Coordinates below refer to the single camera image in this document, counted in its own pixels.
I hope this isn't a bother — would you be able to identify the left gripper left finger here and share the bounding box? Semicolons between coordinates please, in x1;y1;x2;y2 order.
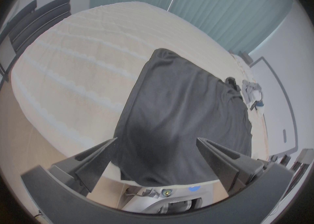
50;138;118;197

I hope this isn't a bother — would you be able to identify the pile of clothes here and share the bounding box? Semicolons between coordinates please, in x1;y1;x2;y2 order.
242;79;265;111

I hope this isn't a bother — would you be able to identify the bed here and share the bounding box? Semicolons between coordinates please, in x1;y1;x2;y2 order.
0;0;270;190

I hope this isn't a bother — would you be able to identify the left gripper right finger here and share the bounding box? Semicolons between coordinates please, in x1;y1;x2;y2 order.
196;137;264;198

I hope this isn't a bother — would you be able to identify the white door with grey frame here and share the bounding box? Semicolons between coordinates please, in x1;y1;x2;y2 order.
249;56;298;157

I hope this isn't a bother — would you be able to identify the black T-shirt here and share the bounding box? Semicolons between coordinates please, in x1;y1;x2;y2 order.
112;48;253;187

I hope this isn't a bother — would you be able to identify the small grey side table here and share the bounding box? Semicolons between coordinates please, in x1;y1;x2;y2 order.
238;50;252;63

